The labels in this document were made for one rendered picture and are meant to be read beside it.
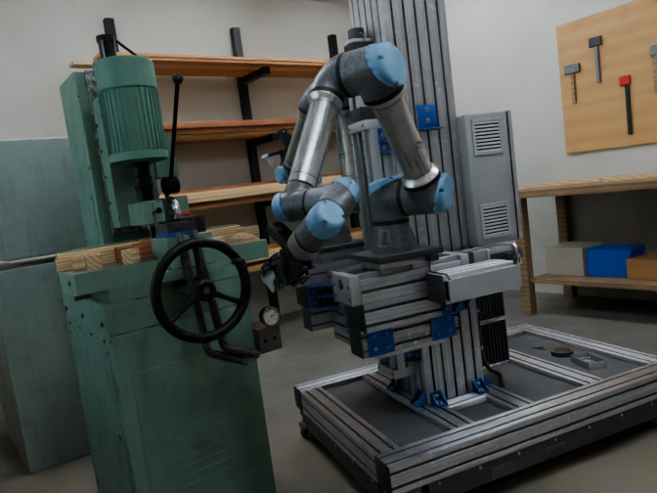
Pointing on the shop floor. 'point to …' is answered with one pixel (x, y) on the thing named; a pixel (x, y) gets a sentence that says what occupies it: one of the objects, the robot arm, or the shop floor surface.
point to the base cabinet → (172, 411)
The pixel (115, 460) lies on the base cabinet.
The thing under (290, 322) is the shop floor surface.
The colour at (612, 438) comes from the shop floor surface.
